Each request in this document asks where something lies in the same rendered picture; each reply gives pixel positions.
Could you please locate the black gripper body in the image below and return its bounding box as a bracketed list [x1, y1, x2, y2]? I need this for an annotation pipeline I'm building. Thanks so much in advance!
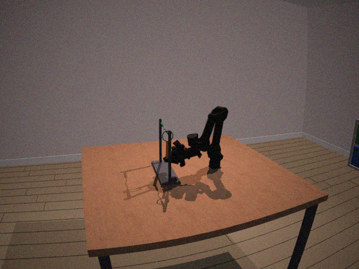
[171, 146, 191, 167]

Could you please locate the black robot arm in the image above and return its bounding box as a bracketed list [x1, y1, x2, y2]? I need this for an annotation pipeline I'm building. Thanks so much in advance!
[173, 106, 228, 170]

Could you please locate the grey wire rig on two posts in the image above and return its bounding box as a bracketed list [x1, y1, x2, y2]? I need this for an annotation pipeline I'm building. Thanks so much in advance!
[152, 119, 181, 186]

